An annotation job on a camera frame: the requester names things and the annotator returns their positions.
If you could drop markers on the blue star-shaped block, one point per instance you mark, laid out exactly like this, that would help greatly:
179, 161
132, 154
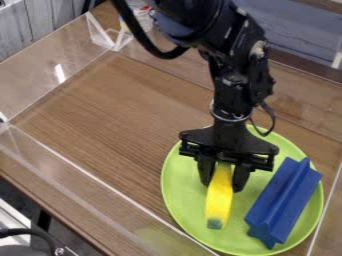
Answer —
281, 201

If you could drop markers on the yellow toy banana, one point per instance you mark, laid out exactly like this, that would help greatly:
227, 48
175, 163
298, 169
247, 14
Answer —
219, 197

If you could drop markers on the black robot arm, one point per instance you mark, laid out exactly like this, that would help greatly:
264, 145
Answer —
231, 42

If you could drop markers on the clear acrylic enclosure wall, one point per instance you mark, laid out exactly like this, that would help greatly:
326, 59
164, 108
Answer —
93, 116

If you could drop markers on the green plate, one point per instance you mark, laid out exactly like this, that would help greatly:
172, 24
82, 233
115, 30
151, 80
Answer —
184, 198

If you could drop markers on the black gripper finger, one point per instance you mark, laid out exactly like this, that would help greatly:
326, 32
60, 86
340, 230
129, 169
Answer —
205, 168
240, 176

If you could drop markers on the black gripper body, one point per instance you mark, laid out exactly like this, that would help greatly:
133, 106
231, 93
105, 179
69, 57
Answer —
228, 142

